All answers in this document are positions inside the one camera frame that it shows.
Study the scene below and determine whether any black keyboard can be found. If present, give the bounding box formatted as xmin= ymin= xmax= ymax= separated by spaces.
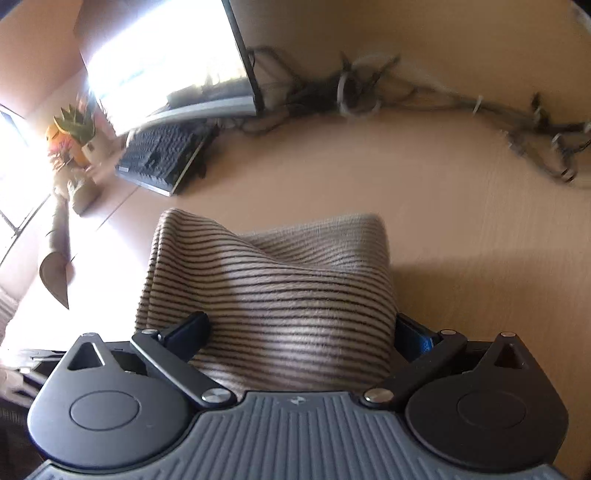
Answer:
xmin=115 ymin=121 xmax=216 ymax=198

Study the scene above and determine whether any beige object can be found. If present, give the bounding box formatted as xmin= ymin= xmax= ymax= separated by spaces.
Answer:
xmin=55 ymin=170 xmax=100 ymax=217

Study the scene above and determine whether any white looped cable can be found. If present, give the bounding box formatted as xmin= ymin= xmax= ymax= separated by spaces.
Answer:
xmin=335 ymin=54 xmax=382 ymax=116

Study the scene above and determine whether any brown cardboard piece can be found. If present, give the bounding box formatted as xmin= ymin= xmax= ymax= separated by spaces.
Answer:
xmin=39 ymin=198 xmax=77 ymax=310

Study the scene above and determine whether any black cable bundle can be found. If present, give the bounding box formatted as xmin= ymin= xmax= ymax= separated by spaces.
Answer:
xmin=245 ymin=44 xmax=591 ymax=186

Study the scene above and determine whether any beige striped sweater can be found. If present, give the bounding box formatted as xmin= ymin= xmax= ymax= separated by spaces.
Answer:
xmin=135 ymin=209 xmax=400 ymax=400

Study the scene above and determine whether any black curved monitor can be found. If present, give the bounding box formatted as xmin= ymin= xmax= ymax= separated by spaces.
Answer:
xmin=74 ymin=0 xmax=265 ymax=137

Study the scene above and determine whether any potted succulent plant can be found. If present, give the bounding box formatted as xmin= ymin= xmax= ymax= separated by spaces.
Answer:
xmin=45 ymin=95 xmax=114 ymax=178

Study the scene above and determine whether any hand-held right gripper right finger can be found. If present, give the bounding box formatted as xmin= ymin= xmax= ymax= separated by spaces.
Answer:
xmin=362 ymin=313 xmax=532 ymax=411

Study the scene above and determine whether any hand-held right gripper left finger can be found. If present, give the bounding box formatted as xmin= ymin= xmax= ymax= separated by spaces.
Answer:
xmin=68 ymin=311 xmax=235 ymax=409

